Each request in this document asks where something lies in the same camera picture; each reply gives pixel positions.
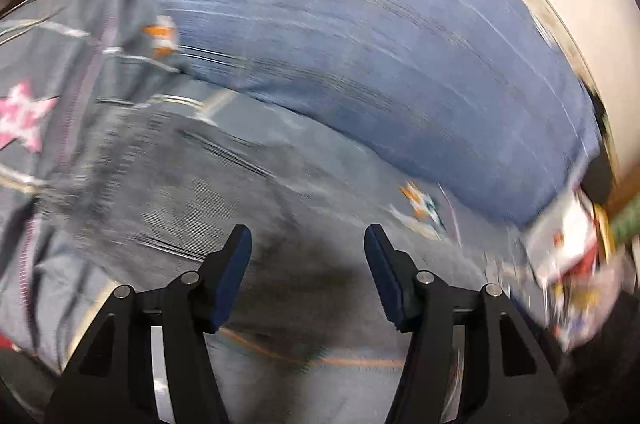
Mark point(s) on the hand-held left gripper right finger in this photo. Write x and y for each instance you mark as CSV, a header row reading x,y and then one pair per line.
x,y
384,276

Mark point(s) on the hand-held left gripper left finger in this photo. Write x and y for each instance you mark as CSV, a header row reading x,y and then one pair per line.
x,y
234,271

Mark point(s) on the grey star print bed sheet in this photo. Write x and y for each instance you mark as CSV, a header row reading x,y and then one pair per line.
x,y
150,164

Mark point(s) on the blue plaid pillow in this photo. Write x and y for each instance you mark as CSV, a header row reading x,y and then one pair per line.
x,y
380,29

